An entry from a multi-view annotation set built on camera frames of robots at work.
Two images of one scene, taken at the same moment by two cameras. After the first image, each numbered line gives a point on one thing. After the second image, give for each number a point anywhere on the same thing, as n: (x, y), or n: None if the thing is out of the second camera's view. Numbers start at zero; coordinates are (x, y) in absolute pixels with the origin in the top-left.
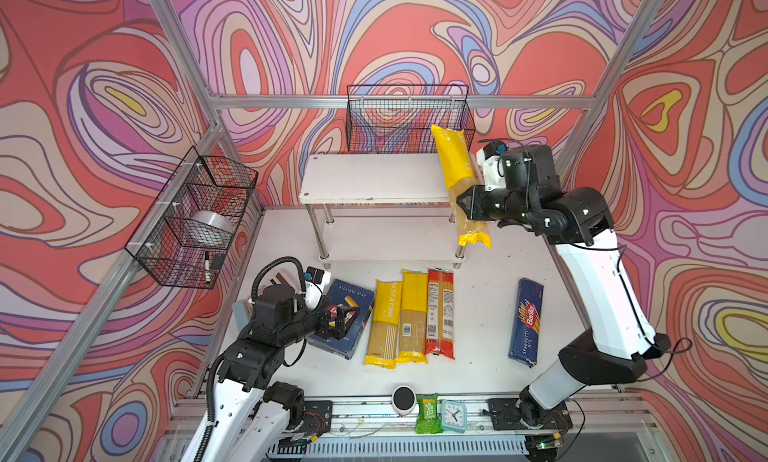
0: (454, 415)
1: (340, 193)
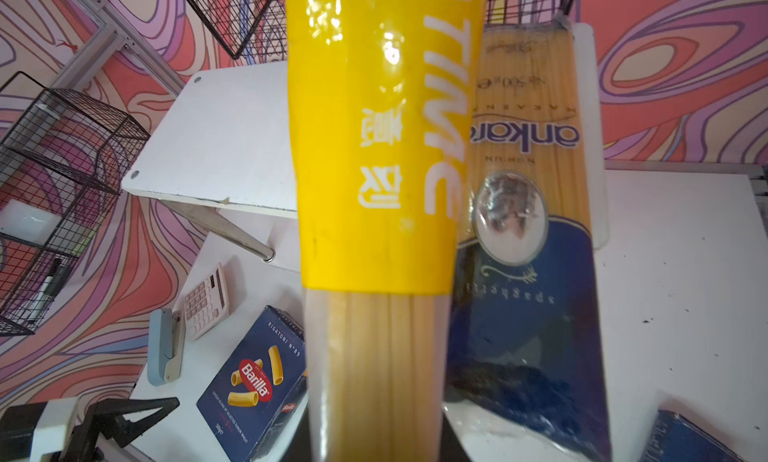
0: None
1: (217, 147)
